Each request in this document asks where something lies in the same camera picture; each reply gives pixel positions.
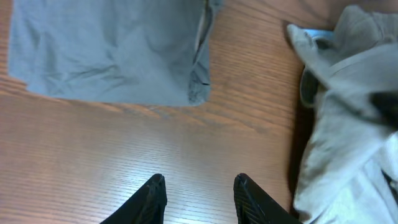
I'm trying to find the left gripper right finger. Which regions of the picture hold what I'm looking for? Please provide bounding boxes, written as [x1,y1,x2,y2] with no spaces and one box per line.
[233,173,302,224]

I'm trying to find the khaki beige shorts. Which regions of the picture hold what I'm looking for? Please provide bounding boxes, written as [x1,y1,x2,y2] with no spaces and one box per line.
[287,5,397,223]

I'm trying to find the folded grey shorts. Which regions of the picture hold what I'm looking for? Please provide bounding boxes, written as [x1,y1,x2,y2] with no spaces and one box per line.
[7,0,222,106]

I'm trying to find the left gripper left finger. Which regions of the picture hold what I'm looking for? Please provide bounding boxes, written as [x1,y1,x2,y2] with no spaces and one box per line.
[101,174,167,224]

